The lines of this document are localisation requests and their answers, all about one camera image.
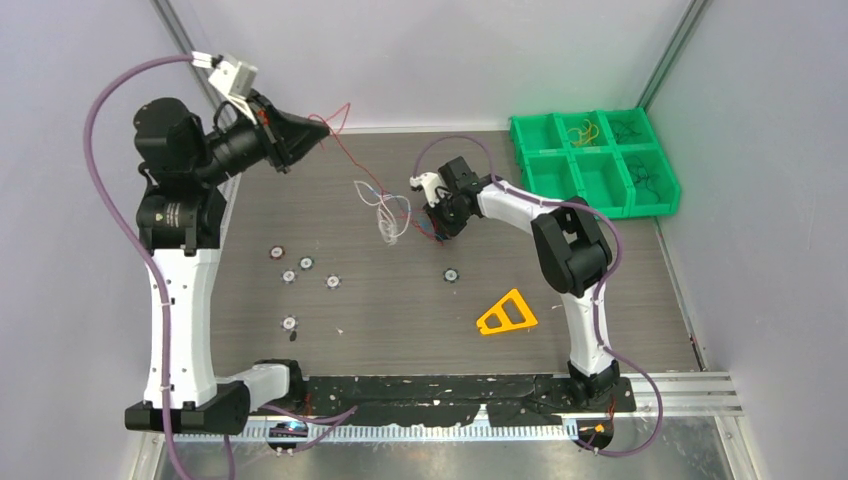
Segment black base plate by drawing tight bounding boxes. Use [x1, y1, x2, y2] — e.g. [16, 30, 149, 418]
[279, 374, 636, 427]

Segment red wire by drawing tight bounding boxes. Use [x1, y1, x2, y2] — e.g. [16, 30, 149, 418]
[307, 102, 446, 248]

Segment left controller board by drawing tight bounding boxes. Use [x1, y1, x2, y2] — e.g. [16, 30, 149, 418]
[267, 420, 309, 451]

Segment poker chip centre right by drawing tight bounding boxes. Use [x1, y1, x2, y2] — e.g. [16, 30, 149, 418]
[443, 268, 460, 283]

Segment yellow triangular plastic part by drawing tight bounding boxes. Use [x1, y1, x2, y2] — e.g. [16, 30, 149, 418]
[475, 288, 538, 336]

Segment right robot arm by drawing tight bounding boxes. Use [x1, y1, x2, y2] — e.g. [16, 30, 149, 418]
[409, 157, 620, 411]

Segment green compartment bin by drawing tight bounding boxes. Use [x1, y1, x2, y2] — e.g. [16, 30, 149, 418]
[509, 108, 682, 219]

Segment poker chip upper left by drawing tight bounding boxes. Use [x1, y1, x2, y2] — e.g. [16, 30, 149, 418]
[299, 256, 314, 270]

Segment yellow wire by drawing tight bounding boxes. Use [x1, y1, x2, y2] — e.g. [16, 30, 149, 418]
[566, 119, 603, 148]

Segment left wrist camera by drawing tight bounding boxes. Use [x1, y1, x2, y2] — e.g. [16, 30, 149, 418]
[191, 51, 258, 125]

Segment right controller board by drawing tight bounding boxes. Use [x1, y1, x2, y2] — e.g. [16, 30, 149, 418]
[574, 419, 615, 450]

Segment white wire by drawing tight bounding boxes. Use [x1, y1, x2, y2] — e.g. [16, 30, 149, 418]
[352, 178, 413, 248]

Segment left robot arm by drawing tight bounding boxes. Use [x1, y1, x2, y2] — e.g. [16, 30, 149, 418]
[124, 91, 330, 435]

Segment poker chip lower left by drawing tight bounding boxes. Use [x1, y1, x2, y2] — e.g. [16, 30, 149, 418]
[280, 316, 298, 331]

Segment controller board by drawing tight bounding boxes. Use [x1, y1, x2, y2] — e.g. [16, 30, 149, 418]
[267, 420, 309, 451]
[574, 419, 615, 450]

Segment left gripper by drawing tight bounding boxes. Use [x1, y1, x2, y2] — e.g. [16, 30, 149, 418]
[192, 87, 329, 184]

